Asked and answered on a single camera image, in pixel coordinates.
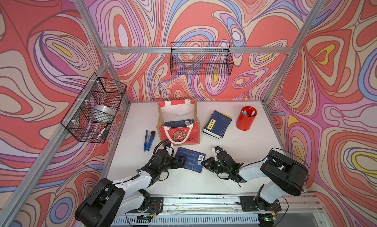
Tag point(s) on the red pen holder cup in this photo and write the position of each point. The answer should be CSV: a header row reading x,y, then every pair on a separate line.
x,y
244,123

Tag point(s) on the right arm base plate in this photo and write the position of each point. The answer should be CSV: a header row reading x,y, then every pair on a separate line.
x,y
253,204

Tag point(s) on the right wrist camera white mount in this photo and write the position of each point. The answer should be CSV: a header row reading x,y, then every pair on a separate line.
x,y
216,150

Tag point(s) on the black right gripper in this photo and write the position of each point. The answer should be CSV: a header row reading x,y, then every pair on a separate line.
x,y
209,161

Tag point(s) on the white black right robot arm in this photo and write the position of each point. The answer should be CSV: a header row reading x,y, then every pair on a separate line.
x,y
287,177

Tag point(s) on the black wire basket wall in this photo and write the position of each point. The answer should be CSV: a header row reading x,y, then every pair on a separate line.
x,y
201,58
97,91

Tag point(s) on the grey tape roll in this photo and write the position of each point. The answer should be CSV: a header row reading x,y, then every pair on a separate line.
x,y
101,114

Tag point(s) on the black wire basket left wall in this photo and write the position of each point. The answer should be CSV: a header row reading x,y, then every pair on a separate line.
x,y
97,91

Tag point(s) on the black wire basket back wall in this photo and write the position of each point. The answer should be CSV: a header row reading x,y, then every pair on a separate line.
x,y
201,58

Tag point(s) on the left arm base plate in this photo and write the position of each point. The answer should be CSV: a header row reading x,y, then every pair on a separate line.
x,y
152,205

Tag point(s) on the red beige canvas tote bag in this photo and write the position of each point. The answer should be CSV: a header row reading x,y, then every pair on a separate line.
x,y
179,110

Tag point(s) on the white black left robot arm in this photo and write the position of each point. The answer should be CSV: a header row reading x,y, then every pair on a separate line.
x,y
111,199

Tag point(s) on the navy book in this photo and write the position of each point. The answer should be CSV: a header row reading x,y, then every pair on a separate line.
x,y
217,125
179,123
193,159

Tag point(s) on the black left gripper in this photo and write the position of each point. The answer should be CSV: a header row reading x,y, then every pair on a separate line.
x,y
180,165

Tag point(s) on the white marker in basket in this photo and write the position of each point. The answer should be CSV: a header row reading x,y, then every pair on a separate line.
x,y
103,134

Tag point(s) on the green circuit board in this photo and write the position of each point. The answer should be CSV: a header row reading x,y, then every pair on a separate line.
x,y
144,219

